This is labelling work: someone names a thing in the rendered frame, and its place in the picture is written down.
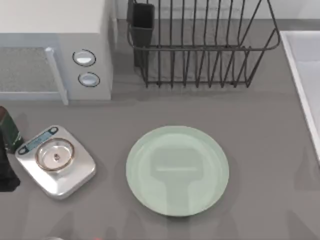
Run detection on silver kitchen scale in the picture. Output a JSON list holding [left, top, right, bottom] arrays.
[[14, 124, 97, 201]]

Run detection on small microwave knob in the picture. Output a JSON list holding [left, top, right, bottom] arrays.
[[77, 71, 101, 88]]

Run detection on large microwave knob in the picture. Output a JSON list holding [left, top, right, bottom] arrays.
[[71, 48, 97, 68]]

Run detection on dark wire dish rack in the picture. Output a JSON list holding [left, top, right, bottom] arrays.
[[126, 0, 281, 89]]

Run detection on pale green plate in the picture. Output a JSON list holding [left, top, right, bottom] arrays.
[[125, 125, 230, 218]]

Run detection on dark cutlery holder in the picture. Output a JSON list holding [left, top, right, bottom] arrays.
[[126, 0, 156, 68]]

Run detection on pale microwave oven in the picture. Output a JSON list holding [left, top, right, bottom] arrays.
[[0, 0, 118, 106]]

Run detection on dark green bottle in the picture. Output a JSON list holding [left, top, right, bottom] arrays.
[[0, 106, 25, 154]]

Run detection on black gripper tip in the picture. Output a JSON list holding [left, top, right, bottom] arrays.
[[0, 139, 21, 193]]

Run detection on microwave oven door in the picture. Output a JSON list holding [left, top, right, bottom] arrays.
[[0, 46, 70, 106]]

